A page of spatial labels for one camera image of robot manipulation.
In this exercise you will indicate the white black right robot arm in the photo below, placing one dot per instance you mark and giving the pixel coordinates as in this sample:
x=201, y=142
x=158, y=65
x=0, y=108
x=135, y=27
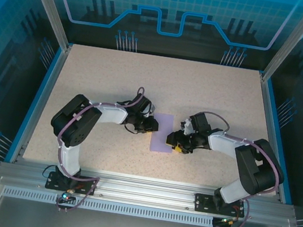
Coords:
x=255, y=163

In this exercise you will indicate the lavender paper sheet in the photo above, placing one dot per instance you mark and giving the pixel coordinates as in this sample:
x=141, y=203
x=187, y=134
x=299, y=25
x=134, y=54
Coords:
x=163, y=126

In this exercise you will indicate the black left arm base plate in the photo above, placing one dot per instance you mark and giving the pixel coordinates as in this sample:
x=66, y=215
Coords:
x=52, y=183

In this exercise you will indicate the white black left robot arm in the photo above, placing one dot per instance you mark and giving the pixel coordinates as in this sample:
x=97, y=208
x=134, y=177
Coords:
x=75, y=125

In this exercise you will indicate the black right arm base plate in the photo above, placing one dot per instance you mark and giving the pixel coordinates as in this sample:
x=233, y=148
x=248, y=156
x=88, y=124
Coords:
x=203, y=204

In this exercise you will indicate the aluminium rail beam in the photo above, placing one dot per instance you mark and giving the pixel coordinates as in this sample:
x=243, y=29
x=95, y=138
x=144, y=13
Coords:
x=145, y=189

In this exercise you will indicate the aluminium table side rail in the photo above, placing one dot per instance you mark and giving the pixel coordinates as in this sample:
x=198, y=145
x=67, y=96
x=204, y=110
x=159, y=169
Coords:
x=270, y=137
x=43, y=103

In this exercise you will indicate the blue table edge strip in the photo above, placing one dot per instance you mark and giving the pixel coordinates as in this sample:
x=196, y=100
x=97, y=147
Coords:
x=276, y=138
x=36, y=102

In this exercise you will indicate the aluminium frame post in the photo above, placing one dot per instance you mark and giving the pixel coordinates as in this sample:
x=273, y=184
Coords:
x=285, y=45
x=52, y=10

